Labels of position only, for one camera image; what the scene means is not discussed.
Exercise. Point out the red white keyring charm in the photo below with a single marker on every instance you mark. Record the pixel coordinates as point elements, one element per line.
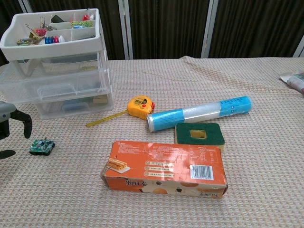
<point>86,17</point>

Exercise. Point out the white plastic drawer organizer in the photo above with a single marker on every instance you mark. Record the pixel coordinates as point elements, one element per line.
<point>59,48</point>

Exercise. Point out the floral tissue pack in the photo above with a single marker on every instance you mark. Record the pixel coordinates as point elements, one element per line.
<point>295,82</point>

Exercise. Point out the row of coloured clips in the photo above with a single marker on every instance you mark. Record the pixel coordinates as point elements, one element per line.
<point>54,39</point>

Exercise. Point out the orange snack carton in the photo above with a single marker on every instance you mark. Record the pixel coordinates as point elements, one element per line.
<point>166,164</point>

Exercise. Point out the yellow tape measure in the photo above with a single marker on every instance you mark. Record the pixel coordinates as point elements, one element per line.
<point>139,107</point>

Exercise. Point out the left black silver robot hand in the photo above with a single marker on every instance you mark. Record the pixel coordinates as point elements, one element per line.
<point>6,111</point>

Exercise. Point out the green yellow sponge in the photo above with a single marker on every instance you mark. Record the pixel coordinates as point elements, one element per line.
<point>213,134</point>

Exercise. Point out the green printed packet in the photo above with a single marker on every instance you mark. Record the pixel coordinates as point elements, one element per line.
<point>26,41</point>

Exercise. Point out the blue green packet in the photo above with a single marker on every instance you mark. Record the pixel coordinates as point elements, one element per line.
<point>82,24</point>

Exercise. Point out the gold binder clip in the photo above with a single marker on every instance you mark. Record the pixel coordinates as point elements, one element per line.
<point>33,34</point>

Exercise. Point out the blue plastic wrap roll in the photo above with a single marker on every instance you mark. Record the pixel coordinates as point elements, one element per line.
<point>199,112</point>

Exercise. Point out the small green circuit board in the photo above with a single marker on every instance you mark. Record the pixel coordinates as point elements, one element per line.
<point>41,146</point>

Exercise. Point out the beige woven tablecloth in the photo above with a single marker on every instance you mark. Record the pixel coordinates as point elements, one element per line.
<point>237,166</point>

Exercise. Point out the silver partition frame post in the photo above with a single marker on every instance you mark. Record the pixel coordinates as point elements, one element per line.
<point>209,28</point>
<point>25,6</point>
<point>126,28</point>
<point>299,47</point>

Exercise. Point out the clear plastic drawer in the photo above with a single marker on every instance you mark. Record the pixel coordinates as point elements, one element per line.
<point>23,91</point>
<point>52,111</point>

